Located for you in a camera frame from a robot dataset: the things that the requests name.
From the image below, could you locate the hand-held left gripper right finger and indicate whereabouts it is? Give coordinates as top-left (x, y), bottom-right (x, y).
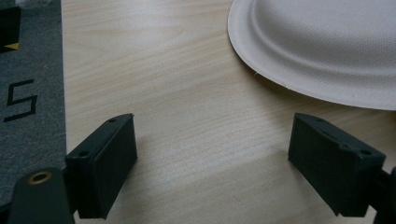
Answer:
top-left (287, 112), bottom-right (387, 217)

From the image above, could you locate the white paper plate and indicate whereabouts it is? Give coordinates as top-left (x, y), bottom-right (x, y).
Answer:
top-left (227, 0), bottom-right (396, 112)

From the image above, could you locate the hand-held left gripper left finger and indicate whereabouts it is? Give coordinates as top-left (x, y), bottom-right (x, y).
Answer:
top-left (64, 113), bottom-right (138, 220)

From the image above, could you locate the black stand base with stripes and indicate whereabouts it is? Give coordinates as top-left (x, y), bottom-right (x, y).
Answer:
top-left (0, 6), bottom-right (22, 53)

